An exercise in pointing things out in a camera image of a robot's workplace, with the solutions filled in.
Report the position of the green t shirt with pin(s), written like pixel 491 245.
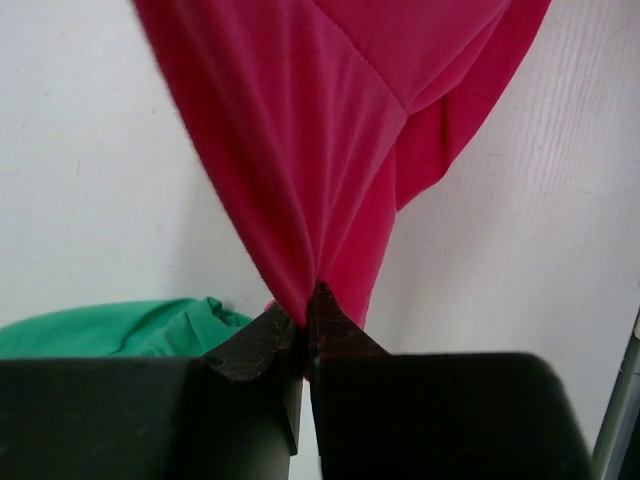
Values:
pixel 167 328

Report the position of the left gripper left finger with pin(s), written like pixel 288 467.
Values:
pixel 261 364

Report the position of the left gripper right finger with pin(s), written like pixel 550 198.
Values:
pixel 341 356

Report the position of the red t shirt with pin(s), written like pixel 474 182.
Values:
pixel 318 121

